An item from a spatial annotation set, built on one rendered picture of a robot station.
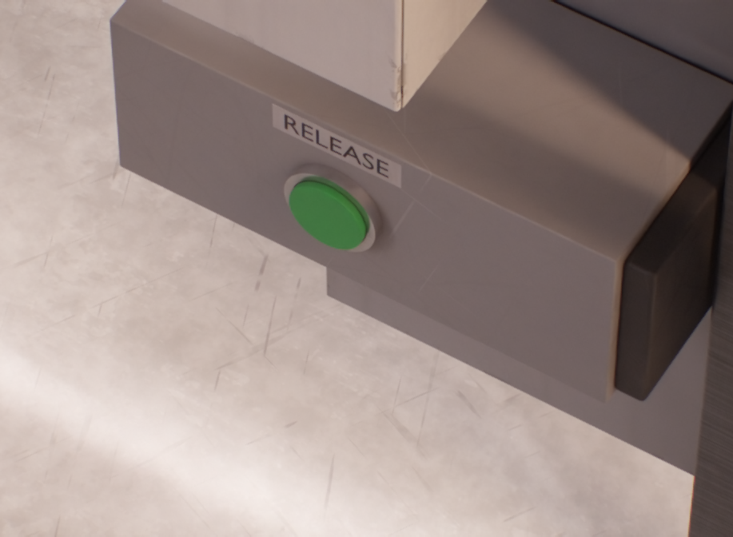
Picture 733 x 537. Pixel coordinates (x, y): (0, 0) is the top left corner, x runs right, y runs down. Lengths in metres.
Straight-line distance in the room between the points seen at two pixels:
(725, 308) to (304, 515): 1.31
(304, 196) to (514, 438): 1.35
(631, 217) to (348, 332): 1.44
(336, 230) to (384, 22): 0.25
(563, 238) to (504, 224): 0.02
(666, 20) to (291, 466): 1.37
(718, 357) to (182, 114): 0.20
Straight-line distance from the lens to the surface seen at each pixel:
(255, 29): 1.29
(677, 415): 1.64
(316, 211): 1.49
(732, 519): 1.59
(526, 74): 1.47
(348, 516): 2.79
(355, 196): 1.47
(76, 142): 2.98
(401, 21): 1.25
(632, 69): 1.48
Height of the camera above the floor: 2.32
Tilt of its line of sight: 53 degrees down
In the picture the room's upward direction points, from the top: straight up
